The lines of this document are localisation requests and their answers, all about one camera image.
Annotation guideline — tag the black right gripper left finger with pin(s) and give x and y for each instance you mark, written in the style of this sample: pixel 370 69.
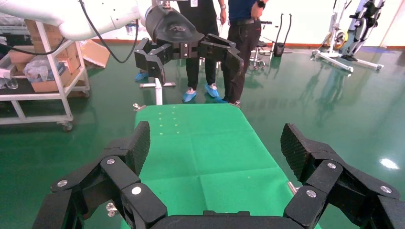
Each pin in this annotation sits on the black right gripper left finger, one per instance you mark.
pixel 117 177

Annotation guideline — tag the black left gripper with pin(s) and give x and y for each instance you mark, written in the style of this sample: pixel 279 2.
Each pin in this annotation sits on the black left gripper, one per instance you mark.
pixel 171 28

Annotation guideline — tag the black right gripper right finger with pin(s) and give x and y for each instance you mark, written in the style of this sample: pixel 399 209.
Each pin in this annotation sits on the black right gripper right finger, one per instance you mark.
pixel 326 177

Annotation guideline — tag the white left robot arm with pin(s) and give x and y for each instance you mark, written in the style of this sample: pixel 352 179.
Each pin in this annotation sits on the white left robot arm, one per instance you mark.
pixel 95 19

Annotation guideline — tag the flattened cardboard sheet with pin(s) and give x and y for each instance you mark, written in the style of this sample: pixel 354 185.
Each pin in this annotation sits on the flattened cardboard sheet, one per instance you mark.
pixel 95 53

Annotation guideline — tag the stacked cardboard box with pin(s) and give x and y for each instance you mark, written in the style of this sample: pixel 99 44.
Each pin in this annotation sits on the stacked cardboard box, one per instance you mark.
pixel 52 34

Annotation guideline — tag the person with blue shoe covers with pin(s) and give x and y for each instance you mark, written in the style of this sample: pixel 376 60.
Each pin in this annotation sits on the person with blue shoe covers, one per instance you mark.
pixel 193 72

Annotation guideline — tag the white metal stand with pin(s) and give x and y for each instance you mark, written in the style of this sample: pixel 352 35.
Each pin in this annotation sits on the white metal stand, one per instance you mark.
pixel 158 91

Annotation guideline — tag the person in blue shirt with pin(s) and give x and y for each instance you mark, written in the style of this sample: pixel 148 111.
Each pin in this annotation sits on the person in blue shirt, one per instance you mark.
pixel 243 41

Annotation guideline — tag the black wheeled stool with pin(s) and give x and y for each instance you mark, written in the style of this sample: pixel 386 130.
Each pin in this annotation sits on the black wheeled stool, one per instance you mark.
pixel 259 58

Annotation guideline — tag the green tablecloth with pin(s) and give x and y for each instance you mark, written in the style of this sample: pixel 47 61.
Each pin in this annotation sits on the green tablecloth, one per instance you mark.
pixel 208 151

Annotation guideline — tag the white metal shelf cart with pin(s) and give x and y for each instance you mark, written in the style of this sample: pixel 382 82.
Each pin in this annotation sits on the white metal shelf cart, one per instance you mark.
pixel 58 79

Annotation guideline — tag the clear plastic bag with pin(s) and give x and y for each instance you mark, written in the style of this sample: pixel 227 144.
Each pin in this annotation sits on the clear plastic bag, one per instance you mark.
pixel 39 69

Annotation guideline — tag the clear plastic bottle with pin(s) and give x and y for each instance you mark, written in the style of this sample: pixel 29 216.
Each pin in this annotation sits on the clear plastic bottle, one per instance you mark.
pixel 11 82

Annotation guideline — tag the black white exoskeleton rig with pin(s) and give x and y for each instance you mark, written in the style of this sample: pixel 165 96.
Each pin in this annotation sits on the black white exoskeleton rig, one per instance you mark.
pixel 364 22

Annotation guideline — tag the white equipment frame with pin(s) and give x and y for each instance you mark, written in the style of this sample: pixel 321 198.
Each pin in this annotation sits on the white equipment frame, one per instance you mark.
pixel 335 47

